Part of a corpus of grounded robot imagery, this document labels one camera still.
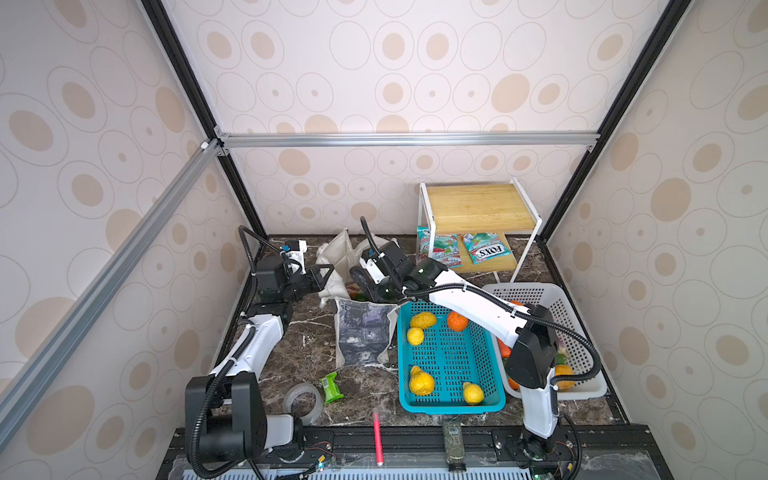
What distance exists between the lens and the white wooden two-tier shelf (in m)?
0.80

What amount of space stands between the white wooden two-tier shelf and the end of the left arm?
0.32 metres

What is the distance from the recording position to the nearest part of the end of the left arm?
68cm
